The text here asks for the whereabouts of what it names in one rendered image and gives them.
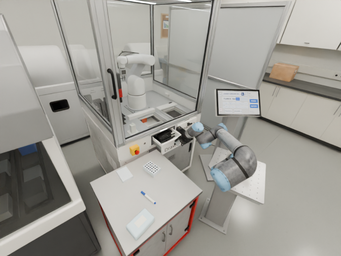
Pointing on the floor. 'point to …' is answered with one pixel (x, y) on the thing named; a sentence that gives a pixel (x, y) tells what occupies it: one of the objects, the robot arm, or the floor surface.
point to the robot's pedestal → (219, 206)
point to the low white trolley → (163, 197)
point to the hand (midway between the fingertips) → (176, 140)
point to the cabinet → (106, 162)
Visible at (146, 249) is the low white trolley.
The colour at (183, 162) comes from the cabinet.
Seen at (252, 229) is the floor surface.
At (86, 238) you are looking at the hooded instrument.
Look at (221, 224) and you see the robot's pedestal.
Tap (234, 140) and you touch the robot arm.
